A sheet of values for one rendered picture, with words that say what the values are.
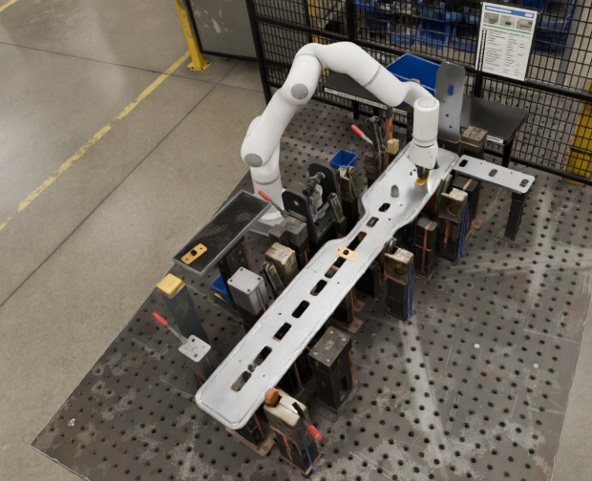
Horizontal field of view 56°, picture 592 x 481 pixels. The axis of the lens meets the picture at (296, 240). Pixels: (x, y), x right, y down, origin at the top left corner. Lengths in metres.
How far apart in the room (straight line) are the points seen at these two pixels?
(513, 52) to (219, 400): 1.70
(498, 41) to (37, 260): 2.94
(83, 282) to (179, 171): 1.05
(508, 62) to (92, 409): 2.07
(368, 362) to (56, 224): 2.62
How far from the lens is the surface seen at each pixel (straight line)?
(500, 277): 2.32
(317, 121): 3.06
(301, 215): 1.99
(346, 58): 1.88
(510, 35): 2.43
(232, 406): 1.71
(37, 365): 3.40
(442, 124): 2.39
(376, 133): 2.19
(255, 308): 1.84
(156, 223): 3.76
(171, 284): 1.81
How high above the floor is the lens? 2.50
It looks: 48 degrees down
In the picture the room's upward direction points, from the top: 11 degrees counter-clockwise
